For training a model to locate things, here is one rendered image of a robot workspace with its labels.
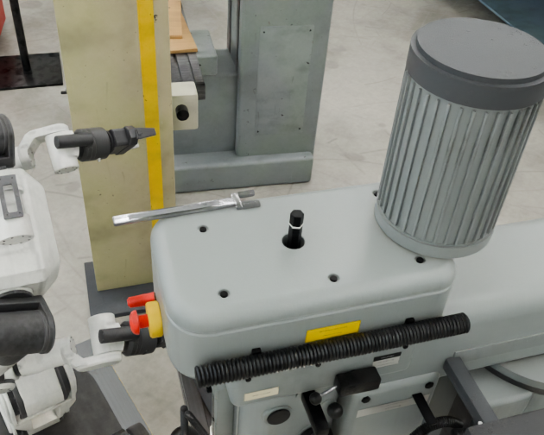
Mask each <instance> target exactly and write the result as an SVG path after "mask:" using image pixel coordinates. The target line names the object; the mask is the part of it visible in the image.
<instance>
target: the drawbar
mask: <svg viewBox="0 0 544 435"><path fill-rule="evenodd" d="M303 219H304V213H303V212H302V211H301V210H292V212H291V213H290V219H289V223H290V224H291V225H292V226H293V227H300V229H293V228H292V227H291V226H290V225H289V227H288V242H287V248H289V249H299V248H300V240H301V233H302V226H303V225H302V224H303Z"/></svg>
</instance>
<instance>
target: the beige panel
mask: <svg viewBox="0 0 544 435"><path fill-rule="evenodd" d="M53 3H54V13H55V19H56V25H57V30H58V36H59V42H60V52H61V58H62V64H63V70H64V75H65V81H66V92H67V97H68V103H69V109H70V115H71V120H72V126H73V133H74V131H75V130H76V129H86V128H96V127H102V128H104V129H105V130H110V129H121V128H123V127H124V126H131V125H132V126H133V127H135V128H155V132H156V135H155V136H151V137H147V138H143V139H140V140H138V145H139V148H134V149H131V150H129V151H127V152H126V153H125V154H120V155H115V154H109V156H108V157H107V158H106V159H103V160H100V162H98V160H96V161H84V162H81V161H79V160H78V163H79V176H80V182H81V187H82V193H83V199H84V205H85V215H86V221H87V227H88V232H89V238H90V244H91V250H92V260H93V262H85V263H84V265H85V279H86V286H87V293H88V300H89V307H90V314H91V316H94V315H97V314H100V313H113V314H114V316H115V318H118V317H123V316H128V315H130V313H131V312H133V311H136V312H137V314H138V313H143V312H146V308H145V306H139V307H132V308H130V307H129V306H128V304H127V299H129V297H132V296H137V295H141V294H145V293H152V292H154V282H153V270H152V259H151V247H150V236H151V231H152V229H153V228H154V226H155V224H156V223H157V222H158V220H159V219H156V220H151V221H146V222H141V223H135V224H126V225H120V226H114V224H113V221H112V217H114V216H119V215H124V214H131V213H136V212H141V211H151V210H156V209H161V208H168V207H173V206H176V203H175V179H174V132H173V109H172V86H171V61H170V38H169V14H168V0H53Z"/></svg>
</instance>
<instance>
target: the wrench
mask: <svg viewBox="0 0 544 435"><path fill-rule="evenodd" d="M253 196H255V192H254V190H248V191H241V192H235V193H231V198H225V199H215V200H210V201H205V202H199V203H193V204H188V205H178V206H173V207H168V208H161V209H156V210H151V211H141V212H136V213H131V214H124V215H119V216H114V217H112V221H113V224H114V226H120V225H126V224H135V223H141V222H146V221H151V220H156V219H162V218H171V217H177V216H182V215H187V214H193V213H198V212H203V211H213V210H218V209H224V208H229V207H234V206H236V208H237V210H242V209H244V210H245V209H249V208H255V207H260V205H261V204H260V202H259V200H254V201H249V202H243V203H242V202H241V200H240V199H242V198H248V197H253Z"/></svg>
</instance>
